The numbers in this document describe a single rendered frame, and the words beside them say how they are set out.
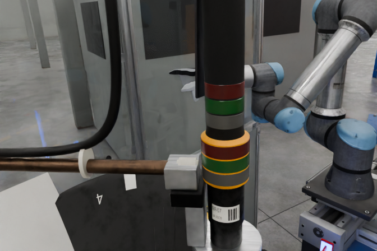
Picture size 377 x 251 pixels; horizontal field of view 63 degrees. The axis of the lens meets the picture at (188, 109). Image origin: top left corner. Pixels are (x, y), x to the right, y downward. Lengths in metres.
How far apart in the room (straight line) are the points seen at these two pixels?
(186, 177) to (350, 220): 0.93
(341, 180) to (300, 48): 3.96
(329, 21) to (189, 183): 0.89
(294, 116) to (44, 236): 0.66
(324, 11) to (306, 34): 3.92
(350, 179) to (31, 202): 0.92
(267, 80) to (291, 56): 3.88
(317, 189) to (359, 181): 0.13
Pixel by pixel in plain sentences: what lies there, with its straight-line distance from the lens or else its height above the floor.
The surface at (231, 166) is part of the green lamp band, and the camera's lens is 0.27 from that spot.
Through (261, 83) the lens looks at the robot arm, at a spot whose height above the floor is 1.42.
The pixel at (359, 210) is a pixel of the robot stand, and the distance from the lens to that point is 1.13.
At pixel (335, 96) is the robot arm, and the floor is 1.34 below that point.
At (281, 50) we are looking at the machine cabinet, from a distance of 4.71.
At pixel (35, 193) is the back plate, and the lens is 0.67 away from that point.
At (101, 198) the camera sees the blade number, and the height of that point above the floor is 1.40.
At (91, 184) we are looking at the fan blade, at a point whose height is 1.42.
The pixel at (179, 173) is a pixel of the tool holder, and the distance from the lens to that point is 0.28.
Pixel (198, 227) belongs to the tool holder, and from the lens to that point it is 0.31.
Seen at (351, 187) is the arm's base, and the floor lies 1.08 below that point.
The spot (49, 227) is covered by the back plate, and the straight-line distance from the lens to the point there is 0.66.
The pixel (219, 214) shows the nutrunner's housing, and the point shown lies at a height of 1.48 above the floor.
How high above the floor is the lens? 1.67
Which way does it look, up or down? 19 degrees down
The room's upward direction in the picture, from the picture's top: 3 degrees counter-clockwise
